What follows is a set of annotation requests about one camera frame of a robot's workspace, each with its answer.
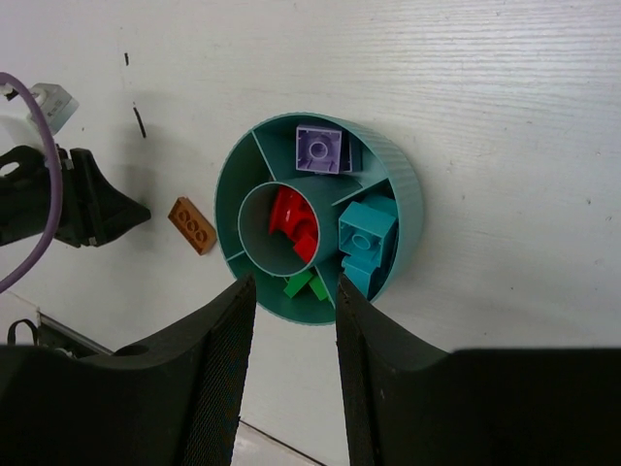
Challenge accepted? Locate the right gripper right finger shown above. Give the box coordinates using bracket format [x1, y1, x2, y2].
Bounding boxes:
[336, 278, 620, 465]

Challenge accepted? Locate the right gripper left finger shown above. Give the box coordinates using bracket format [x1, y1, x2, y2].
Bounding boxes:
[1, 276, 256, 465]

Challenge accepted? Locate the teal studded lego brick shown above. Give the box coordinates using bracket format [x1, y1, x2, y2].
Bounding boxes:
[339, 202, 397, 267]

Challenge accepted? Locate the green lego slope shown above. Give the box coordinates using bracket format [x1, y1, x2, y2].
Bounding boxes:
[309, 276, 333, 307]

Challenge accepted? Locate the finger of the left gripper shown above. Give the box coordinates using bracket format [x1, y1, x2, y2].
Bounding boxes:
[54, 149, 151, 248]

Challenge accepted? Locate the orange lego plate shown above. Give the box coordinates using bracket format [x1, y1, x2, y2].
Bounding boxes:
[168, 196, 217, 255]

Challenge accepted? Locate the teal divided round container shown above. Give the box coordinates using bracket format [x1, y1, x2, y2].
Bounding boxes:
[214, 113, 424, 325]

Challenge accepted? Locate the purple square lego plate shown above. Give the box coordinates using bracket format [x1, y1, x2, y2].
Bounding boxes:
[295, 125, 343, 175]

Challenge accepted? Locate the big red lego block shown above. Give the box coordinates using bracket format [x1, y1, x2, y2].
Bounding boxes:
[269, 186, 318, 243]

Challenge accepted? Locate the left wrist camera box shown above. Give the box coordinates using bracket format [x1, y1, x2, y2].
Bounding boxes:
[30, 83, 80, 136]

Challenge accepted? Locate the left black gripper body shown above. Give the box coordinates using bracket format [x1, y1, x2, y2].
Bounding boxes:
[1, 145, 50, 246]

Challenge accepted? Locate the small red lego brick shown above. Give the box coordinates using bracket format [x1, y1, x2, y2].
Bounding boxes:
[293, 233, 317, 263]

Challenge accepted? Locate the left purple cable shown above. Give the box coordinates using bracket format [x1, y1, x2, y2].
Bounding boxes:
[0, 71, 64, 294]

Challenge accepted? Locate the green lego cube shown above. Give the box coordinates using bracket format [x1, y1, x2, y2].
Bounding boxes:
[283, 270, 313, 299]

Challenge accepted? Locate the long teal lego brick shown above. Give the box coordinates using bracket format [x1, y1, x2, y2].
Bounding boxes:
[342, 255, 386, 300]

